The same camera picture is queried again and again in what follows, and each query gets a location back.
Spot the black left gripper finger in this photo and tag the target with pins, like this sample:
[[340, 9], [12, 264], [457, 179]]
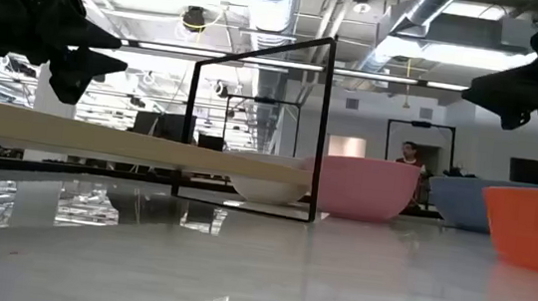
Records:
[[79, 73], [69, 24]]

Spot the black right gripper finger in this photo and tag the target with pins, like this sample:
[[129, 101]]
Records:
[[521, 87], [515, 122]]

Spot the pink bowl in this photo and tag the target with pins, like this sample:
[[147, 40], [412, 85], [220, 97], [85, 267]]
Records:
[[370, 191]]

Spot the wooden shelf board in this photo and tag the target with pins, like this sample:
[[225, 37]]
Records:
[[100, 140]]

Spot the blue bowl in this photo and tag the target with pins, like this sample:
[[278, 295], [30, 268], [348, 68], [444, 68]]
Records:
[[459, 203]]

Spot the ceiling light strip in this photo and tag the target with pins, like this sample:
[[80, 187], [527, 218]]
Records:
[[377, 76], [184, 50]]

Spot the person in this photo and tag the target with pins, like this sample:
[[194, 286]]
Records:
[[410, 150]]

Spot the orange bowl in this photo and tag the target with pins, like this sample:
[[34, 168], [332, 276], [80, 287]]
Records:
[[536, 229]]

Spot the black ceiling dome fixture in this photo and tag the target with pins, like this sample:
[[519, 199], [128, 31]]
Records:
[[194, 18]]

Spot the small black computer monitor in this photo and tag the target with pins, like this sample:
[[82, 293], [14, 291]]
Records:
[[210, 143]]

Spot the white bowl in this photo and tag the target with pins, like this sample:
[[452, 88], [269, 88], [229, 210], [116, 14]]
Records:
[[267, 190]]

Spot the black metal shelf frame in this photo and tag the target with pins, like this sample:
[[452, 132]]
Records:
[[322, 126]]

